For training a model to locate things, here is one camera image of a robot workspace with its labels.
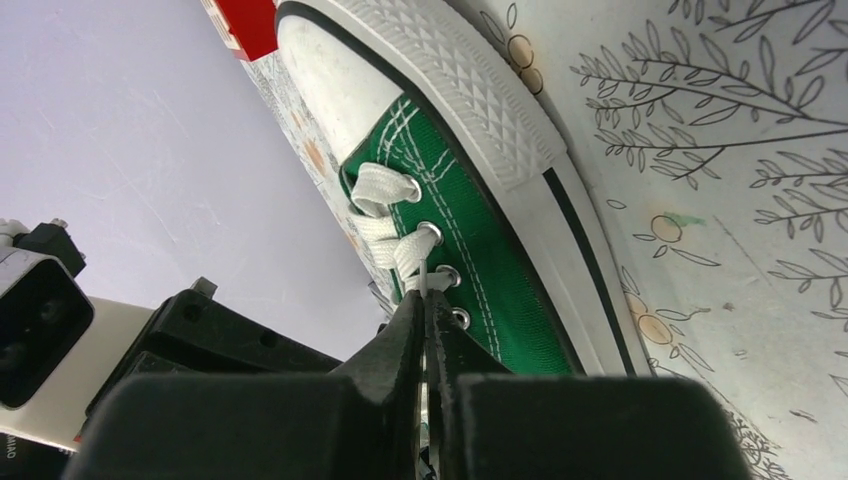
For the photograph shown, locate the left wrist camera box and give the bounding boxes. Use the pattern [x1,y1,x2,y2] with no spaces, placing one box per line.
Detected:
[1,218,153,452]

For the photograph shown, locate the red white brick block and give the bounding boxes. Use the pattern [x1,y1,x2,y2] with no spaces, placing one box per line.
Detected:
[201,0,277,62]

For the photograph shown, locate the floral patterned table mat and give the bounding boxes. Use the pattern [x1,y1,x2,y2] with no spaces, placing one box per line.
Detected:
[249,1,847,479]

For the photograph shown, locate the green white sneaker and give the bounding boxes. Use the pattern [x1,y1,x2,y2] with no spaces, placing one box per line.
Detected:
[274,1,652,376]

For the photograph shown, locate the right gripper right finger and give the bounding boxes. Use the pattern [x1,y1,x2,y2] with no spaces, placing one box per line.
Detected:
[423,290,750,479]

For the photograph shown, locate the white shoelace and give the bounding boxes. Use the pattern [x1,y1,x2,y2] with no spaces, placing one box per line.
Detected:
[350,162,462,296]

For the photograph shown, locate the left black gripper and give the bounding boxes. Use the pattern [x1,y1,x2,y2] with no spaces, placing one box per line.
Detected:
[85,289,342,419]

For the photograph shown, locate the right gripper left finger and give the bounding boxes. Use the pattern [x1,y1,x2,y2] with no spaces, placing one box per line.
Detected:
[64,293,424,479]

